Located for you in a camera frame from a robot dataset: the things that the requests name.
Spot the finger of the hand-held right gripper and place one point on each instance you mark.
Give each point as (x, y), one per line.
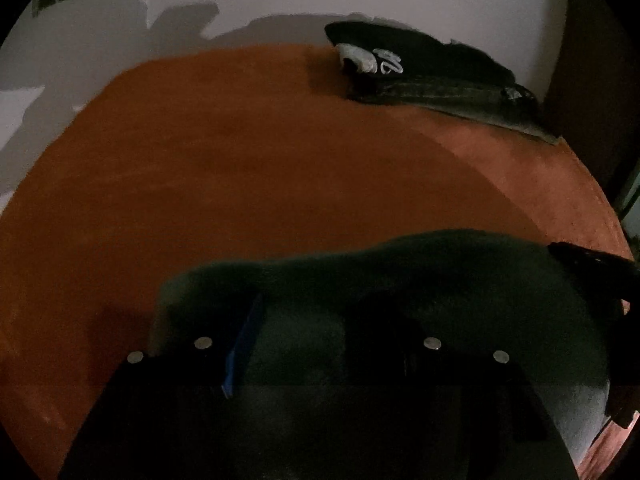
(595, 270)
(622, 410)

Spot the orange fleece blanket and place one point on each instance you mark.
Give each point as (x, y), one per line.
(200, 160)

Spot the black patterned garment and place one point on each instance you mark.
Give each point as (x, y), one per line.
(517, 95)

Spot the wooden framed mirror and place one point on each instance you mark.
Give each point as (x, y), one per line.
(631, 200)

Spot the grey fleece garment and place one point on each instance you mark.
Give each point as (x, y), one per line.
(450, 280)

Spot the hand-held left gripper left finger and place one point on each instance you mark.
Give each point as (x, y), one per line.
(242, 350)

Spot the dark wooden wardrobe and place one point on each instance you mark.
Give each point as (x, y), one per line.
(590, 85)

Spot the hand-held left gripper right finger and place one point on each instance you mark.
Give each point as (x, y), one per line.
(400, 355)

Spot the grey denim jeans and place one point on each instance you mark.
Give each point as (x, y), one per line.
(450, 97)

